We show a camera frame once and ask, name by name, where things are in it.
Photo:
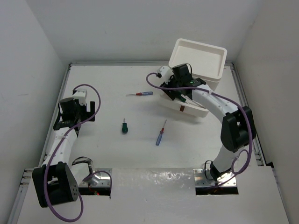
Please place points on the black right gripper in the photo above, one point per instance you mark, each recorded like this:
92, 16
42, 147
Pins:
172, 94

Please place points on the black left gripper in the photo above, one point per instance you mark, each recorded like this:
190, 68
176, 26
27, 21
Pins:
86, 114

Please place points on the white three-drawer storage box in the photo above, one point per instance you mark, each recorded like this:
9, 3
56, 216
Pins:
207, 62

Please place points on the green screwdriver long shaft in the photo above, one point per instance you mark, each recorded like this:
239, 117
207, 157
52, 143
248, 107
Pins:
191, 102

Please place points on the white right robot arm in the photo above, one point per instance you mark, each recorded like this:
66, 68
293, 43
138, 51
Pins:
237, 124

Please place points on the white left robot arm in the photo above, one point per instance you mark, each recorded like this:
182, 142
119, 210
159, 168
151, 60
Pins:
60, 182

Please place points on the small blue screwdriver top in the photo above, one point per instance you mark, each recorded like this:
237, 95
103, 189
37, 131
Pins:
145, 93

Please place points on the stubby green screwdriver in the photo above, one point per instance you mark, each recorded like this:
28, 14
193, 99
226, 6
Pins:
124, 128

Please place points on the blue red precision screwdriver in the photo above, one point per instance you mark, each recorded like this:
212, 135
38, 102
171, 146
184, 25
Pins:
160, 134

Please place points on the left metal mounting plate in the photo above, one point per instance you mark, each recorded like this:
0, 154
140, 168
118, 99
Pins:
99, 184

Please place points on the metal mounting plate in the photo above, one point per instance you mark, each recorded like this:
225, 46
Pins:
226, 184
99, 184

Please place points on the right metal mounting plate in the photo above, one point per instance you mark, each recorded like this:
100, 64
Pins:
226, 184

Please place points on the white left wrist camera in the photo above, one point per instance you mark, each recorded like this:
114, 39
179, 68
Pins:
80, 95

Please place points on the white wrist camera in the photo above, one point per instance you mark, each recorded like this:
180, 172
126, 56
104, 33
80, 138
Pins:
165, 73
80, 95

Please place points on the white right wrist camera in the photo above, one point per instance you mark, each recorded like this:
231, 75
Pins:
165, 73

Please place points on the aluminium frame rail back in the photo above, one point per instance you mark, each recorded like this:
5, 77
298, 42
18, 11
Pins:
116, 63

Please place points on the aluminium frame rail right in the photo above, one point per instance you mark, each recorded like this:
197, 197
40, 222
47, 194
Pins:
257, 149

